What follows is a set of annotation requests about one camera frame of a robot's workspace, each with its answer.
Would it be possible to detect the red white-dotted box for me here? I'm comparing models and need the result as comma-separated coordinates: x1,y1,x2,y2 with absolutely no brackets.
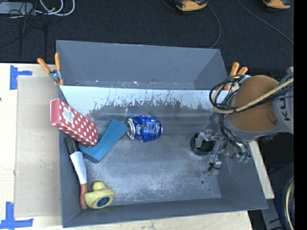
49,98,99,148

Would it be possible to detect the pale flat board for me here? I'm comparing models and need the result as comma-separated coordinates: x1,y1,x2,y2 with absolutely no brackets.
13,75,63,218

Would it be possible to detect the grey metal bin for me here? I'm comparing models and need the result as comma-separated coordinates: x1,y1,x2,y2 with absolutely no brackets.
55,40,269,228

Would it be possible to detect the blue angled block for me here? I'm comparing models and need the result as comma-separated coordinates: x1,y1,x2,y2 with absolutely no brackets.
80,119,129,164

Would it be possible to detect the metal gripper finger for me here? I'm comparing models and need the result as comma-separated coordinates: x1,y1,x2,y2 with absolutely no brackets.
195,131,216,150
203,152,223,177

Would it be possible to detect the crushed blue can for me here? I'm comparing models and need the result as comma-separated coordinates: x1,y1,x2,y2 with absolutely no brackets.
126,115,164,143

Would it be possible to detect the black round object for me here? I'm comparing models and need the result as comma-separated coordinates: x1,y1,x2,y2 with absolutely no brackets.
190,132,214,156

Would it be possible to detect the yellow rubber duck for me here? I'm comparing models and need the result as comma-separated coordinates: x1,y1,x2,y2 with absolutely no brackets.
83,181,116,210

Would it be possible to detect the brush with white band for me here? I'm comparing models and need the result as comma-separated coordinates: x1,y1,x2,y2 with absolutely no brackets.
64,137,88,210

